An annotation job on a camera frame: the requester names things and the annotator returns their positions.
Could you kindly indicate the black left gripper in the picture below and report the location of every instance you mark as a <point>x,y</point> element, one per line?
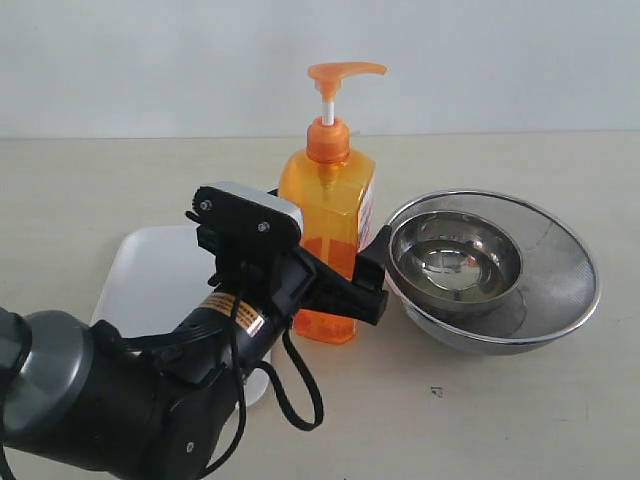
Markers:
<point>285,283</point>

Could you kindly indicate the orange dish soap pump bottle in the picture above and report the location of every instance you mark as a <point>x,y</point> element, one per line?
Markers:
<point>331,181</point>

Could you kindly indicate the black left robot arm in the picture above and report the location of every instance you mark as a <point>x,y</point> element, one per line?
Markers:
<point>153,407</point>

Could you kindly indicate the small stainless steel bowl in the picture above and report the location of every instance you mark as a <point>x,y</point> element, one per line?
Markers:
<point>453,261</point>

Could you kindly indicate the white rectangular plastic tray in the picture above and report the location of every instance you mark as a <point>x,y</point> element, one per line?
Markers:
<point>158,276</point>

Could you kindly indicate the steel mesh strainer basket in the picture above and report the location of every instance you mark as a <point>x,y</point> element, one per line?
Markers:
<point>558,292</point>

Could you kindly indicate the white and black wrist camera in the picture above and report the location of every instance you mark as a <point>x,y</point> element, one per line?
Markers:
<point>236,222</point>

